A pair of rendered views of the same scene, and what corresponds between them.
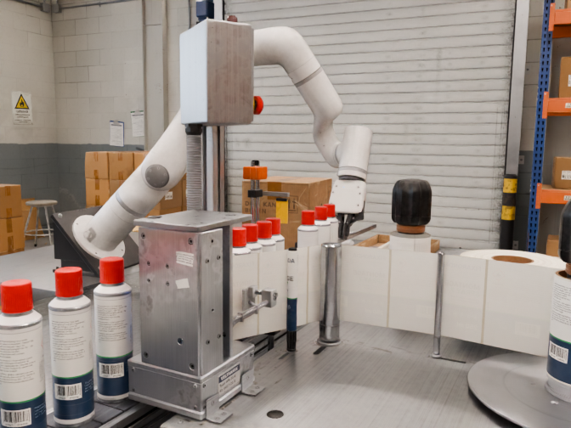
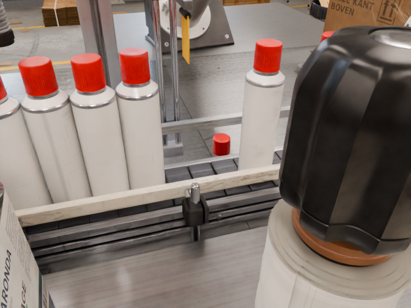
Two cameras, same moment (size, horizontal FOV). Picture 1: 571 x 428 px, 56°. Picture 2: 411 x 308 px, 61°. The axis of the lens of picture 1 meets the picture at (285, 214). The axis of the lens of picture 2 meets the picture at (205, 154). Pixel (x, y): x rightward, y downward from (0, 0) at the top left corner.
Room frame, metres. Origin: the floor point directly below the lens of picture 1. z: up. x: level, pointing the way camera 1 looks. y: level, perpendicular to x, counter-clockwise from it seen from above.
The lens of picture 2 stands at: (0.96, -0.31, 1.22)
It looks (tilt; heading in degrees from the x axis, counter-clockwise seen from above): 36 degrees down; 46
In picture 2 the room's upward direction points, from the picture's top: 1 degrees clockwise
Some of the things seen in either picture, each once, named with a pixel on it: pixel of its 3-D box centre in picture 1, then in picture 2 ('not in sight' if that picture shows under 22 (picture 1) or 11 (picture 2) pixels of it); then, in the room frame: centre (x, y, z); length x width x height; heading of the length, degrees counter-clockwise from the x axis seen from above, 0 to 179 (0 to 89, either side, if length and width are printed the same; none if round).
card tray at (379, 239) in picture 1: (397, 247); not in sight; (2.07, -0.44, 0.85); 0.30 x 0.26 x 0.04; 153
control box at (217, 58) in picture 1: (216, 77); not in sight; (1.12, 0.14, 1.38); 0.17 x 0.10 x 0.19; 28
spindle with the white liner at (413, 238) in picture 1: (409, 249); (327, 267); (1.12, -0.26, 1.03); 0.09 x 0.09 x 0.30
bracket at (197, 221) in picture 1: (195, 219); not in sight; (0.76, 0.13, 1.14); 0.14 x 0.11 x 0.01; 153
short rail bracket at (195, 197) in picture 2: not in sight; (196, 219); (1.18, -0.07, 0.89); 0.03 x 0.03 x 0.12; 63
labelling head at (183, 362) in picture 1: (193, 306); not in sight; (0.76, 0.13, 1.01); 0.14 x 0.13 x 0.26; 153
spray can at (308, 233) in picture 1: (307, 251); (260, 115); (1.32, -0.06, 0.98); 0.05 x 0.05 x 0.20
